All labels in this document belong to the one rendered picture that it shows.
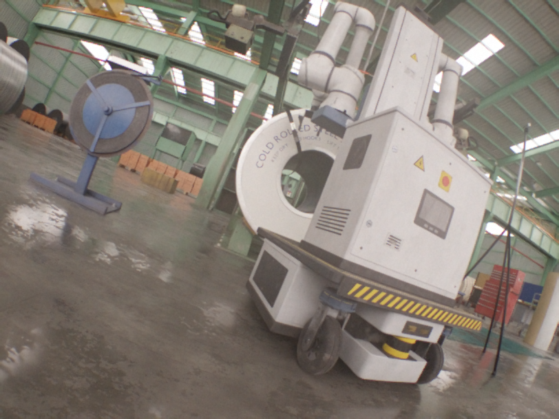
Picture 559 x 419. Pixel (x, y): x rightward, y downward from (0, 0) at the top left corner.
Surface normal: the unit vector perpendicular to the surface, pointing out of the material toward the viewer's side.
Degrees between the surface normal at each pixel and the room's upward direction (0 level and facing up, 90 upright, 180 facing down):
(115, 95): 90
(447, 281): 90
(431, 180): 90
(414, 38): 90
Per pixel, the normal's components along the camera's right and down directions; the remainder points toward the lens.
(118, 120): 0.29, 0.07
